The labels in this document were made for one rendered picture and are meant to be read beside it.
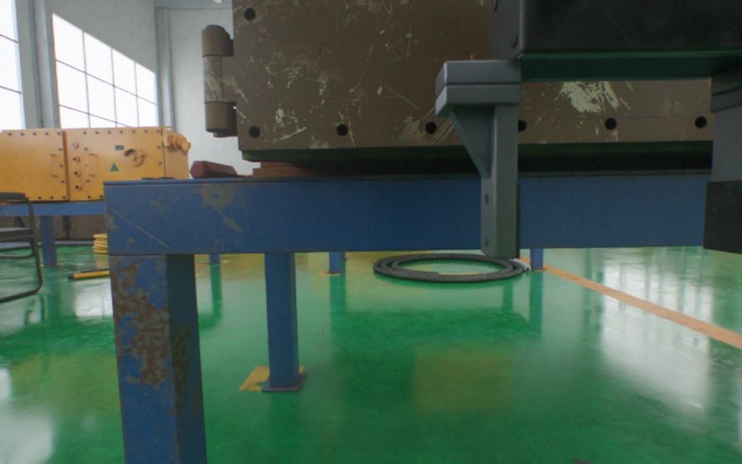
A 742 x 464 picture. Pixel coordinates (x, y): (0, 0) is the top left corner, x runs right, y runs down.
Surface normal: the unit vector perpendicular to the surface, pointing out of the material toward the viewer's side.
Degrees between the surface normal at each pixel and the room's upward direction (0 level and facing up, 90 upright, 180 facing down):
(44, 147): 90
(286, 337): 90
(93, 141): 90
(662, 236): 90
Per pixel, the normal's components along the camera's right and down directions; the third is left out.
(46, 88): 0.00, 0.08
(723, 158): -1.00, 0.02
